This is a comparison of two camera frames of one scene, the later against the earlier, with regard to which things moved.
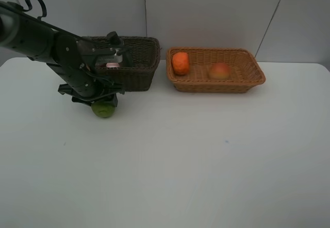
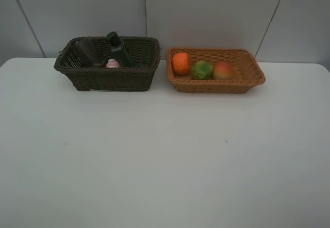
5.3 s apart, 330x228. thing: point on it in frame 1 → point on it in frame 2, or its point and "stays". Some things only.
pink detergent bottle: [112, 65] stays
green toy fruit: [103, 110] → [201, 70]
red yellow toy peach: [219, 70] stays
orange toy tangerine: [181, 63] stays
